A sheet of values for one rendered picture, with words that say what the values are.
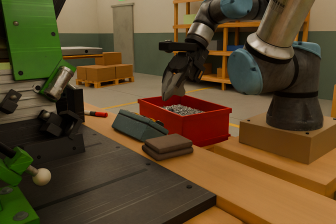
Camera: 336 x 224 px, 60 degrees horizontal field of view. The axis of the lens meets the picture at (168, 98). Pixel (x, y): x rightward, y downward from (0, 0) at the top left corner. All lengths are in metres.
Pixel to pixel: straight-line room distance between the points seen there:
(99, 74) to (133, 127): 6.03
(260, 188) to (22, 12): 0.63
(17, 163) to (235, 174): 0.39
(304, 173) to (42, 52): 0.68
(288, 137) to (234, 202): 0.36
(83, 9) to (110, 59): 3.86
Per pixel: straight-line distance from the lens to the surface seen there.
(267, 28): 0.70
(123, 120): 0.83
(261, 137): 0.87
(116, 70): 7.15
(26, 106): 0.74
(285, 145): 0.84
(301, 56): 0.82
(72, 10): 10.84
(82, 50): 0.92
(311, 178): 0.76
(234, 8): 0.82
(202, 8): 0.93
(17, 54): 0.74
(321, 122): 0.88
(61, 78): 0.72
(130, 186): 0.56
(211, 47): 6.61
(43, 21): 0.78
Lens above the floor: 1.17
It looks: 12 degrees down
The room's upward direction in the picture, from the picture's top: straight up
